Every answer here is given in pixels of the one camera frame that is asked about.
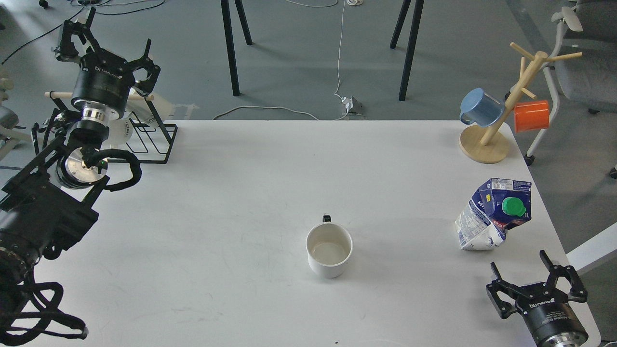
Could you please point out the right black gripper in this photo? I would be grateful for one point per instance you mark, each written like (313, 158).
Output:
(547, 313)

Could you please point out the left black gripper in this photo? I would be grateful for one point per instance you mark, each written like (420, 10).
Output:
(105, 79)

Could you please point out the blue white milk carton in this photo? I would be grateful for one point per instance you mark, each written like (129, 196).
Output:
(496, 207)

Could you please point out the white ceramic cup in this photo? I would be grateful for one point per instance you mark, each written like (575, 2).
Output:
(329, 248)

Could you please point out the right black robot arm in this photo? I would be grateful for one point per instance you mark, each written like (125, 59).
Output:
(494, 292)

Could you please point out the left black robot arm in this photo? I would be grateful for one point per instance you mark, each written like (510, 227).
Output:
(48, 206)

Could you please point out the wooden mug tree stand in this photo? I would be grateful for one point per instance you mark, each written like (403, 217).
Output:
(487, 145)

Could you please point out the orange mug on tree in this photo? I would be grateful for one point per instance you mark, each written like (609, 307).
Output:
(530, 116)

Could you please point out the blue mug on tree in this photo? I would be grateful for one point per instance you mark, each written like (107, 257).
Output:
(480, 108)

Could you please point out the white power strip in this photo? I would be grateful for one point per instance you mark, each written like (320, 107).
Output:
(351, 106)

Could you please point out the right black table legs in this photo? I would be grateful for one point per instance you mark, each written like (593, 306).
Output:
(412, 40)

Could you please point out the black wire dish rack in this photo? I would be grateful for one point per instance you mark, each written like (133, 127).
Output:
(145, 139)

